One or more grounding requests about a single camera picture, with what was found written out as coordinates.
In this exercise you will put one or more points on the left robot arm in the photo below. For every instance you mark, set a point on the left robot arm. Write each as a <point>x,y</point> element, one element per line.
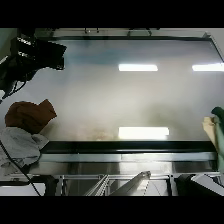
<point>33,55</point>

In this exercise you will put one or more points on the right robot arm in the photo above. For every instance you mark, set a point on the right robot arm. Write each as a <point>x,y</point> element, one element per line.
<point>196,186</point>

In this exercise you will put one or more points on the brown garment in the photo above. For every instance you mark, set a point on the brown garment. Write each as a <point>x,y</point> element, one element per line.
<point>28,115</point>

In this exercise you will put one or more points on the beige garment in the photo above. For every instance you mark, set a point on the beige garment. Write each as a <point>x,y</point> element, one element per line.
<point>209,128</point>

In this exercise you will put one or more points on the white garment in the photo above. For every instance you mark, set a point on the white garment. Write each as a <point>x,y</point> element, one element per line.
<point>18,145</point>

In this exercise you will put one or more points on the pale green garment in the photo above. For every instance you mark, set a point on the pale green garment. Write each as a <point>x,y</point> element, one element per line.
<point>220,150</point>

